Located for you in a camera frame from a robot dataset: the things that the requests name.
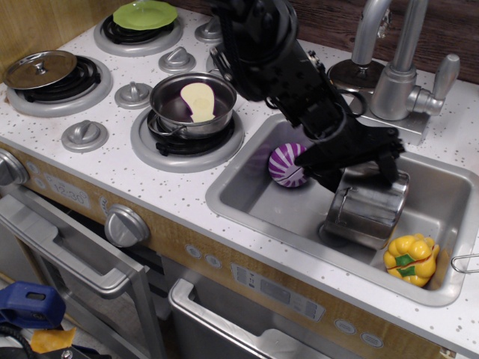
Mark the blue clamp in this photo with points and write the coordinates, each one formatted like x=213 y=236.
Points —
x=32 y=306

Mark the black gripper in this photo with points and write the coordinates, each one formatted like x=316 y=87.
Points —
x=352 y=143

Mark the silver oven dial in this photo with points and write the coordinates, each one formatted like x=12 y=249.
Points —
x=12 y=170
x=124 y=227

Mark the silver toy sink basin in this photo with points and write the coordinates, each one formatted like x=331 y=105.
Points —
x=442 y=203

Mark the silver oven dial left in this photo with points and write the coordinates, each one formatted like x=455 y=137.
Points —
x=12 y=170

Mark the green plastic plate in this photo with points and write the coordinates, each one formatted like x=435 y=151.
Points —
x=145 y=15

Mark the stove burner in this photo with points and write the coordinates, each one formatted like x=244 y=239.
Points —
x=119 y=41
x=86 y=86
x=211 y=65
x=182 y=156

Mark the silver stovetop knob middle-left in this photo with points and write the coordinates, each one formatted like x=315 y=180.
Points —
x=134 y=95

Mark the steel pot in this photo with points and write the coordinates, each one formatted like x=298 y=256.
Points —
x=367 y=207
x=172 y=116

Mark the steel pot on burner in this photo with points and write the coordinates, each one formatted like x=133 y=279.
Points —
x=172 y=116

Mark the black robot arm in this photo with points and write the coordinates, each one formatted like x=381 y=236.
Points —
x=261 y=57

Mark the wire handle at right edge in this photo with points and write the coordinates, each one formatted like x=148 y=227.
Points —
x=465 y=264

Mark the back left stove burner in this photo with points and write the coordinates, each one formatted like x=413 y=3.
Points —
x=119 y=41

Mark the silver stovetop knob front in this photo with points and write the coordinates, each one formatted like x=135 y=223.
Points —
x=84 y=136

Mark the silver toy faucet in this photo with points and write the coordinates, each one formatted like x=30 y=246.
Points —
x=393 y=97

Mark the toy eggplant slice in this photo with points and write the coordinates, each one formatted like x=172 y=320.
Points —
x=200 y=99

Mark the dishwasher control panel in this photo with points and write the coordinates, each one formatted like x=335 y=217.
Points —
x=264 y=286

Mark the back right stove burner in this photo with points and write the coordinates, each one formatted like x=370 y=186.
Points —
x=211 y=65

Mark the yellow cloth piece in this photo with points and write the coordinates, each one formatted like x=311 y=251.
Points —
x=49 y=340

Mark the steel pot lid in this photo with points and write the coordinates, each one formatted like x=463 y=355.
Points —
x=39 y=69

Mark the silver stovetop knob back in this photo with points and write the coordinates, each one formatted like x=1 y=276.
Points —
x=209 y=32

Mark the oven clock display panel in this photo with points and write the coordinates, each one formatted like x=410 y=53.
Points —
x=69 y=191

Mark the front right stove burner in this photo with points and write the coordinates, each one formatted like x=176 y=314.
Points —
x=182 y=156

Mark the silver stovetop knob centre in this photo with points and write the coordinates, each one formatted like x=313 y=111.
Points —
x=177 y=61

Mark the purple white striped ball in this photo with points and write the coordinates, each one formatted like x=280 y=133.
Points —
x=282 y=167

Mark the silver oven dial right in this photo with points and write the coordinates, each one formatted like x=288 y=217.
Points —
x=124 y=227

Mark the silver dishwasher door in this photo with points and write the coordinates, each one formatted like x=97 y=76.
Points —
x=213 y=321

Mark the silver oven door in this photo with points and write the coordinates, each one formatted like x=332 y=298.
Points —
x=106 y=292

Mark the front left stove burner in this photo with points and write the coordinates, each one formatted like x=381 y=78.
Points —
x=86 y=86

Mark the yellow toy bell pepper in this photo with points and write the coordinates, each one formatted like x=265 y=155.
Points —
x=412 y=258

